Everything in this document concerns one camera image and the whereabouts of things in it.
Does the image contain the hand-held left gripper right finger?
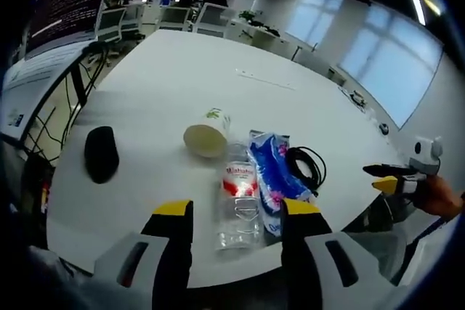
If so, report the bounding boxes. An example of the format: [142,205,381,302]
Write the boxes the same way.
[280,199,383,310]

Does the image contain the white office chair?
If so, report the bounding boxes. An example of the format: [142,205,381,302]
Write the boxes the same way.
[195,2,230,38]
[95,7,127,43]
[158,6,190,32]

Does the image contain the blue tissue packet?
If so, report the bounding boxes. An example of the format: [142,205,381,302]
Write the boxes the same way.
[247,129,318,235]

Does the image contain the hanging black cables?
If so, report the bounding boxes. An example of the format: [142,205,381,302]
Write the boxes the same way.
[27,41,112,166]

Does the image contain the large window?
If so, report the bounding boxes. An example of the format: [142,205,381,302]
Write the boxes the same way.
[284,0,346,46]
[336,7,445,130]

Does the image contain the small white desk items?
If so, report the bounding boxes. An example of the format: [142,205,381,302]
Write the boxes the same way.
[338,86,368,108]

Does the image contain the white table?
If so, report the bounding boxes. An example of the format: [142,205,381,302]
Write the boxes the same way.
[45,28,411,289]

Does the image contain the black cable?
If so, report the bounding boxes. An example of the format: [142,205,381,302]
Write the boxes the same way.
[285,146,328,195]

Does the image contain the clear plastic water bottle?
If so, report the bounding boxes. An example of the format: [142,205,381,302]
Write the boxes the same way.
[215,142,263,252]

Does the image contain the black computer mouse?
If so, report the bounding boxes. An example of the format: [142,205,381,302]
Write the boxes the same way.
[84,126,121,184]

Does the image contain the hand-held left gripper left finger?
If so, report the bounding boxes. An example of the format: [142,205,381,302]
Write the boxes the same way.
[94,199,194,310]

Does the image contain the green potted plant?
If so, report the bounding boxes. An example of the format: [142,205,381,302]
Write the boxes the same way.
[238,9,264,27]

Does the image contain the paper cup with green print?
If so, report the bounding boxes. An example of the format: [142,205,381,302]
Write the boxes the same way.
[182,107,233,159]

